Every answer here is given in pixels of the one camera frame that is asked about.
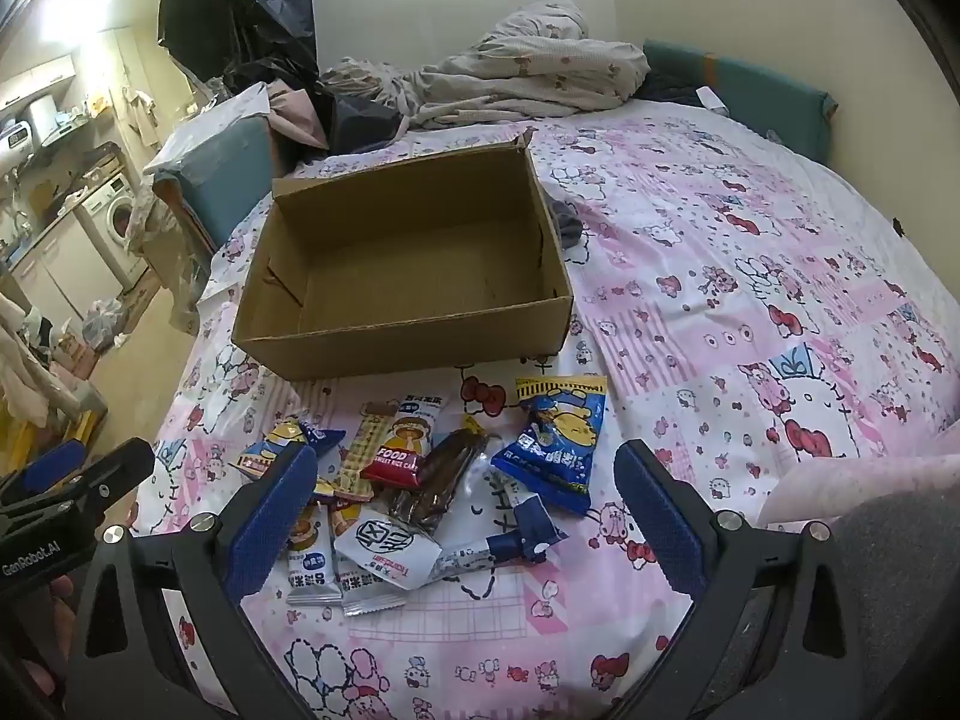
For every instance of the grey cloth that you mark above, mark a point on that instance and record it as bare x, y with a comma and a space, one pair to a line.
568, 225

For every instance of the teal padded headboard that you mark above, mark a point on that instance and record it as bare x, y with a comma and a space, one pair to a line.
765, 101

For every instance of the black plastic bag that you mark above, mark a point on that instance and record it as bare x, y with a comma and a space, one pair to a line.
225, 7

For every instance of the crumpled floral quilt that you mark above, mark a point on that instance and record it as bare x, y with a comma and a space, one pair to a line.
525, 67

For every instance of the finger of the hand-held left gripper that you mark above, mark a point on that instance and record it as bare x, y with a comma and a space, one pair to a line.
52, 461
112, 465

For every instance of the white blue print snack packet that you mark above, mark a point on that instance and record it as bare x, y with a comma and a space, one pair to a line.
311, 566
367, 594

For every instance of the blue yellow duck snack packet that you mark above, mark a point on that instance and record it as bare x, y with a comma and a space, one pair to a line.
555, 442

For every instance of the pale plastic sheet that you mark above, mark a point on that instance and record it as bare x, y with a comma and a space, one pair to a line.
217, 120

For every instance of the brown chocolate bar packet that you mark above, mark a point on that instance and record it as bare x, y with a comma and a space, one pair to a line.
442, 480

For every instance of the white black print snack packet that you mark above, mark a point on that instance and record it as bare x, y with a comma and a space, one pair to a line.
382, 547

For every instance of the yellow plaid snack packet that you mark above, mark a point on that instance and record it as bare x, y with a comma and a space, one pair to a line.
364, 454

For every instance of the white washing machine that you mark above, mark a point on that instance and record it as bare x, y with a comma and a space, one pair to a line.
116, 229

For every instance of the pale hanging clothing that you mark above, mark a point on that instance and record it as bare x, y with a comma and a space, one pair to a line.
19, 367

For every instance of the dark cloth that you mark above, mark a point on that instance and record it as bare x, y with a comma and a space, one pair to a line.
360, 120

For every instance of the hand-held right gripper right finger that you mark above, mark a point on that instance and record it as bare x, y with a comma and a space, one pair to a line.
661, 525

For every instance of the teal padded footboard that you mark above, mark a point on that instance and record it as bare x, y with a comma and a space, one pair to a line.
225, 172

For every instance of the brown cardboard box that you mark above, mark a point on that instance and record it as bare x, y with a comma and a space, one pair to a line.
405, 262

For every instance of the red label rice cake packet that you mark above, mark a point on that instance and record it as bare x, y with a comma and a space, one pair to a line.
401, 446

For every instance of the blue white stick packet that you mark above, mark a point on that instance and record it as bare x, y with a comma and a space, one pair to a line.
536, 519
469, 559

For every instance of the person's grey trouser leg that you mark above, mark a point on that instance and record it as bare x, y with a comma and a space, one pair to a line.
900, 600

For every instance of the person's left hand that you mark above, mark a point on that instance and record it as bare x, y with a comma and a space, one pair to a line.
56, 604

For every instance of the white plastic bag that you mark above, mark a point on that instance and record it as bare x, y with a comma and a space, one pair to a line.
105, 326

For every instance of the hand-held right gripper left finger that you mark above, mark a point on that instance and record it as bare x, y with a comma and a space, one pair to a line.
268, 521

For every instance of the small blue yellow snack packet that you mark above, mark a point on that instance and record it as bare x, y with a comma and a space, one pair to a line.
281, 439

